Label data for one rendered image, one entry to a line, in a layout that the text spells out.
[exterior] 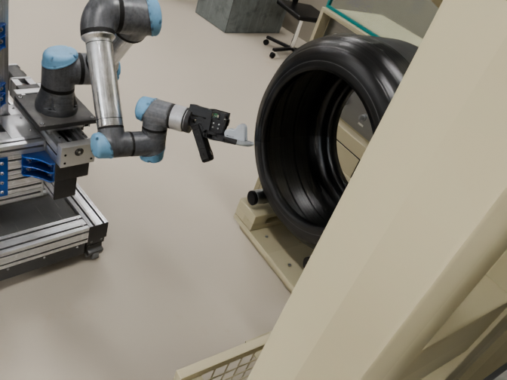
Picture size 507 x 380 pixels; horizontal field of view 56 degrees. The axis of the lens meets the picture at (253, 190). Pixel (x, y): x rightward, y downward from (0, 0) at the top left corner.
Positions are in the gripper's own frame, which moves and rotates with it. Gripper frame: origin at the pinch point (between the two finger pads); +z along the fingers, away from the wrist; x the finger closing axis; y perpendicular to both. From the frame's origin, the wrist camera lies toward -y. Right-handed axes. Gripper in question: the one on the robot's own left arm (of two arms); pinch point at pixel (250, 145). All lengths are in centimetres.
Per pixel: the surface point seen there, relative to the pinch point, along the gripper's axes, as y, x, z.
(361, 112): 15, 67, 32
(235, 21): 65, 406, -111
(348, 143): 2, 65, 30
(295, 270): -29.9, -7.5, 22.6
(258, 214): -19.1, -1.0, 7.6
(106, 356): -98, 20, -38
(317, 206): -13.5, 6.7, 23.7
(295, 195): -11.8, 4.7, 16.5
